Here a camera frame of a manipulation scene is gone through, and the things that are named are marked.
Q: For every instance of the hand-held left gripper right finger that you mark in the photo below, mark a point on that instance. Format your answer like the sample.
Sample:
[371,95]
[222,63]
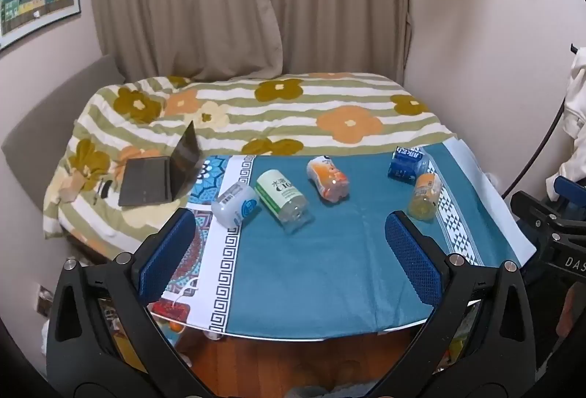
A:
[412,263]

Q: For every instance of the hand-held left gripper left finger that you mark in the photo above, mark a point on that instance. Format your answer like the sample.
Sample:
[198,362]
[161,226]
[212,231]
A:
[167,258]

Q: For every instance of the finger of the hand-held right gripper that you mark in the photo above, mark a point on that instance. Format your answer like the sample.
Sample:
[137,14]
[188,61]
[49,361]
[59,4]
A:
[570,188]

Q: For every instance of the green label plastic bottle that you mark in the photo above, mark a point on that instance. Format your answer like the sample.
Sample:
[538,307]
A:
[281,196]

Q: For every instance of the person's right hand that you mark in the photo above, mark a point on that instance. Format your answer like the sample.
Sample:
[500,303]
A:
[566,311]

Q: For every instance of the orange juice plastic bottle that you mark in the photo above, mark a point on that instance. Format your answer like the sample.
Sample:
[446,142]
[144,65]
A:
[425,196]

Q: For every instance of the dark grey laptop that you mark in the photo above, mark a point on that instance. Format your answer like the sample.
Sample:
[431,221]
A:
[146,180]

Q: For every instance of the white garment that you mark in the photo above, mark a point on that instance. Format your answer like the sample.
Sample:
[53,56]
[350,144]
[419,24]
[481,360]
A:
[577,105]

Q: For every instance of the white blue label plastic bottle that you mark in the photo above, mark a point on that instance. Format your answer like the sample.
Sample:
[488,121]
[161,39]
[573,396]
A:
[236,203]

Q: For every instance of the teal patterned tablecloth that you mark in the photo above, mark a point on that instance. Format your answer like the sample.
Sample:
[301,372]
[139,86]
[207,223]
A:
[320,270]

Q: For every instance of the orange label plastic bottle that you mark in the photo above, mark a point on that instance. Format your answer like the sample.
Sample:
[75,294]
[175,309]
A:
[327,178]

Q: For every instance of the grey bed headboard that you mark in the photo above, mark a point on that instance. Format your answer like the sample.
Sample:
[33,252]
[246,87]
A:
[46,123]

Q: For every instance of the floral striped blanket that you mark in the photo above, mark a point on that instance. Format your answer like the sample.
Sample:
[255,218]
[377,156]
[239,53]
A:
[297,114]

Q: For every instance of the beige curtain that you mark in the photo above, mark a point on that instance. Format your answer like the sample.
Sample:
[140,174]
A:
[183,0]

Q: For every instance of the framed wall poster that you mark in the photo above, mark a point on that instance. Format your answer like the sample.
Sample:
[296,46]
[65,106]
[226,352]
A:
[36,0]

